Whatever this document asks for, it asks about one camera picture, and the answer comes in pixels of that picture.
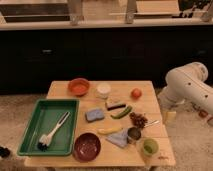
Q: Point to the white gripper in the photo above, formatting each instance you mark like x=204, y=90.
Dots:
x=168, y=116

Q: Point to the blue sponge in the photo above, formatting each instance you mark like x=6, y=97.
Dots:
x=94, y=115

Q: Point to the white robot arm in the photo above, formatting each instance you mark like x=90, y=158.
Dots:
x=186, y=83

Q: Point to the purple bowl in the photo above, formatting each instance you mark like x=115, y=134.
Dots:
x=86, y=147

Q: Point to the orange bowl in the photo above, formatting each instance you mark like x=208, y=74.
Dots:
x=78, y=86

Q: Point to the metal spoon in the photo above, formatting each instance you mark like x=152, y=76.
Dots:
x=152, y=123

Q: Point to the brown grape bunch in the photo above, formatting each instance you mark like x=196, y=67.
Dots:
x=138, y=120

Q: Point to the green cup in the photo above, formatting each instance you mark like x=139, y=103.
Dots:
x=150, y=147

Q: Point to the metal cup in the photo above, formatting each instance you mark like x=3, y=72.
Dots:
x=133, y=135

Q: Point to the green pepper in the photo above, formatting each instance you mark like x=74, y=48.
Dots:
x=122, y=114

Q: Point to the red tomato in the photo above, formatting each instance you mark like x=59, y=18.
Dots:
x=136, y=93

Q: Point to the wooden table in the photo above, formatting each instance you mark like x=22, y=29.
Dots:
x=111, y=155

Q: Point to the grey blue cloth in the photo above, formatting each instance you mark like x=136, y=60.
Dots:
x=119, y=138

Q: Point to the yellow banana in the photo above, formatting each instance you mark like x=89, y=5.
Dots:
x=109, y=130

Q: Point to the black and white eraser block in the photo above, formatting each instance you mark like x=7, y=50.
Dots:
x=110, y=105

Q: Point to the white cup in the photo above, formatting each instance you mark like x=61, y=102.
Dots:
x=103, y=90

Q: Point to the green plastic tray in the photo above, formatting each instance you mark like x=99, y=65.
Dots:
x=46, y=114

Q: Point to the dark cabinet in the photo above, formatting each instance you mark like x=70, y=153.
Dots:
x=31, y=59

